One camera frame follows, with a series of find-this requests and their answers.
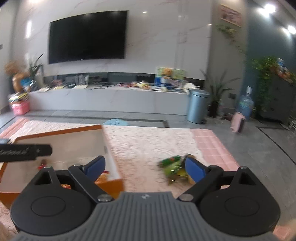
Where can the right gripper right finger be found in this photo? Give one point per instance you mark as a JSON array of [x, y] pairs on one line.
[[205, 178]]

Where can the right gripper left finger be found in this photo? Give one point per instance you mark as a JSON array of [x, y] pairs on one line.
[[85, 177]]

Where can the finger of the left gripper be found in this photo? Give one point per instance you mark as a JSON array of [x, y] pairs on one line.
[[22, 152]]

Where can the green transparent snack bag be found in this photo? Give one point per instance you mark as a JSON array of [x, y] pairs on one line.
[[175, 172]]

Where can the clear mixed snack packet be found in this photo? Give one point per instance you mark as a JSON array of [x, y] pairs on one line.
[[43, 164]]

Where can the green sausage snack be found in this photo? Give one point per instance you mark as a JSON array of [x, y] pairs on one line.
[[168, 161]]

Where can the pink checked tablecloth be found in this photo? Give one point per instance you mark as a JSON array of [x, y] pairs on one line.
[[53, 207]]

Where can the orange cardboard box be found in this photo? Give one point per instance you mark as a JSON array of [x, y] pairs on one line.
[[70, 146]]

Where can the pink storage box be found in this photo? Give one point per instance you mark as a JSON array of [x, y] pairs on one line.
[[21, 107]]

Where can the white lace tablecloth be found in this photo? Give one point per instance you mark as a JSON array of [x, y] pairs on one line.
[[137, 151]]

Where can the light blue plastic stool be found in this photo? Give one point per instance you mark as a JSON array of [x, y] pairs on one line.
[[116, 122]]

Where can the pink space heater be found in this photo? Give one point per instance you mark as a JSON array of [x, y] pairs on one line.
[[237, 122]]

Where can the blue metal trash bin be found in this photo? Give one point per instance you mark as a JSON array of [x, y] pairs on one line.
[[197, 106]]

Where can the brown gourd vase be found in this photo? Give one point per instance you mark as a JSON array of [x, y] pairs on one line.
[[16, 80]]

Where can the blue water bottle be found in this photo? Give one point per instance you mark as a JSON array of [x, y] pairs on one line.
[[245, 105]]

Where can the white marble tv bench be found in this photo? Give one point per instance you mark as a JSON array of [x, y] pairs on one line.
[[116, 99]]

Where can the potted plant on bench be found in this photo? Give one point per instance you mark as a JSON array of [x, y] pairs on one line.
[[34, 67]]

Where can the potted plant by bin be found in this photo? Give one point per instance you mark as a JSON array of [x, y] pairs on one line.
[[217, 87]]

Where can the grey drawer cabinet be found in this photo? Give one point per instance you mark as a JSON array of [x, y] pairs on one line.
[[281, 98]]

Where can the green poster board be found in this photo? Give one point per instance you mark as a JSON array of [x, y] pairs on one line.
[[177, 74]]

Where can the teddy bear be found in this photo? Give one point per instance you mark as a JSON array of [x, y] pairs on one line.
[[167, 73]]

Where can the hanging ivy plant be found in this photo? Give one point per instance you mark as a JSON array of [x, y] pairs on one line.
[[268, 67]]

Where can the black wall television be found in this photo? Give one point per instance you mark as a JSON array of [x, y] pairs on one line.
[[100, 35]]

